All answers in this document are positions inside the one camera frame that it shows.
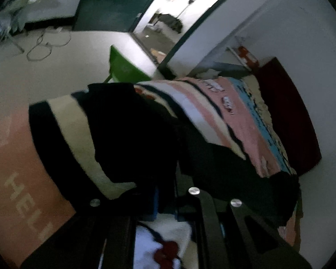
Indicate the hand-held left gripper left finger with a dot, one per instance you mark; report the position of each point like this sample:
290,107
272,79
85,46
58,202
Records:
156,205

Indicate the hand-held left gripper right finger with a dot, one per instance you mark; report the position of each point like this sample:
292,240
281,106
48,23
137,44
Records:
177,215

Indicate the black garment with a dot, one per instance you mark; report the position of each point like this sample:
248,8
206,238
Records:
134,134

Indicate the dark clothes pile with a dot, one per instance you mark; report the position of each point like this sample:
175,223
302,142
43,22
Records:
169,21

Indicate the striped printed blanket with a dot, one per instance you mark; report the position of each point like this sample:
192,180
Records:
240,129

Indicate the green plastic chair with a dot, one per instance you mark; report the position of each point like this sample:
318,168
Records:
123,67

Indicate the dark red headboard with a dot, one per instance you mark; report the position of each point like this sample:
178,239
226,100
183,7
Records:
291,117

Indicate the red and white object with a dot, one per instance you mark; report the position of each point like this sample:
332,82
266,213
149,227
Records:
247,56

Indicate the black floor stand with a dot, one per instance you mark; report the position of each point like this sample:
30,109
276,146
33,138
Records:
188,5

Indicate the dark green door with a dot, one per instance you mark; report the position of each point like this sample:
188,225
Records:
114,2

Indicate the green potted plant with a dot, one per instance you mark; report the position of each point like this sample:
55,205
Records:
16,8

